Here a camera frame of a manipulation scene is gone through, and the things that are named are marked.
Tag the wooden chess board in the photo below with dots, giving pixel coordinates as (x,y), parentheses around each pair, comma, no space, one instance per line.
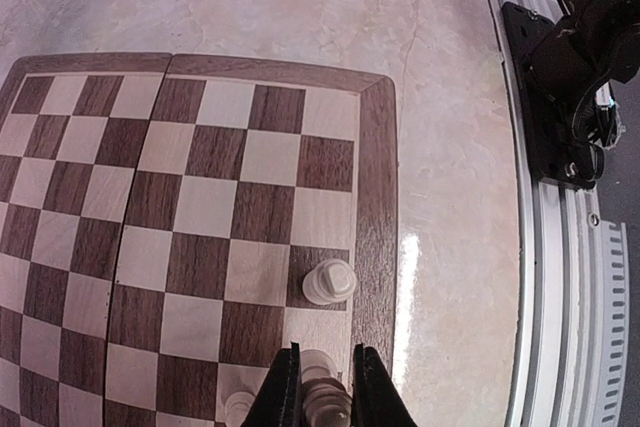
(158,216)

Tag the white chess piece tall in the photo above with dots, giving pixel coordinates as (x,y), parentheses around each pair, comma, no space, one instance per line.
(326,403)

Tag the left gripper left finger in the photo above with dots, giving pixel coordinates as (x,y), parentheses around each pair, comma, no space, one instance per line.
(278,402)

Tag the aluminium front rail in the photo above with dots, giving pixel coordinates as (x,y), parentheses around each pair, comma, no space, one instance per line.
(572,339)

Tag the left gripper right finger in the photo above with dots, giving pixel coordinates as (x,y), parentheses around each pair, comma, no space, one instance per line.
(375,400)

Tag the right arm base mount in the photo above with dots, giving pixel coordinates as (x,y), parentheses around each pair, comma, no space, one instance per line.
(553,154)

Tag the white chess rook corner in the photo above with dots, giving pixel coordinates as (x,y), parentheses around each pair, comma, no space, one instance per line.
(331,281)

